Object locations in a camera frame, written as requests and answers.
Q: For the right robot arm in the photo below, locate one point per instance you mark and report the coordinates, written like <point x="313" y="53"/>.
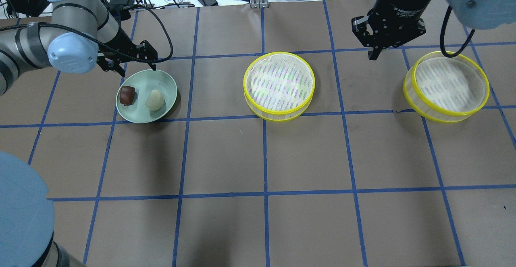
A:
<point x="476" y="15"/>

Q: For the white bun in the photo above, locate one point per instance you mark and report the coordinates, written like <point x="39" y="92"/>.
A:
<point x="155" y="100"/>

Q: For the right yellow steamer basket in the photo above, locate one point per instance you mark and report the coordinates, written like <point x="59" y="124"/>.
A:
<point x="446" y="90"/>

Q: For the light green plate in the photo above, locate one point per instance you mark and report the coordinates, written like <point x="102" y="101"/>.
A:
<point x="145" y="81"/>

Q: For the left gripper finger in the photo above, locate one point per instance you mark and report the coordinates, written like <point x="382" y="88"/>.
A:
<point x="110" y="65"/>
<point x="146" y="51"/>

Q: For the brown bun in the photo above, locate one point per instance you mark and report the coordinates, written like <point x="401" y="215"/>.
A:
<point x="127" y="95"/>

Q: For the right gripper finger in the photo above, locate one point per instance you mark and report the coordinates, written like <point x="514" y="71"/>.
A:
<point x="368" y="40"/>

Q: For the yellow steamer basket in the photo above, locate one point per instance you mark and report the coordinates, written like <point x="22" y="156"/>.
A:
<point x="279" y="86"/>
<point x="446" y="90"/>

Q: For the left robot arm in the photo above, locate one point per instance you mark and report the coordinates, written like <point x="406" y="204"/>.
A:
<point x="81" y="35"/>

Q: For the middle yellow steamer basket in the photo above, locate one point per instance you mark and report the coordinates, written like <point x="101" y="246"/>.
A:
<point x="279" y="86"/>

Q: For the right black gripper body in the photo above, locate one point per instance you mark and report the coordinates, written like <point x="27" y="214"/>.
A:
<point x="403" y="1"/>

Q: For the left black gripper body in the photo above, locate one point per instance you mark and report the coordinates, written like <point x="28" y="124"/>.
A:
<point x="120" y="40"/>

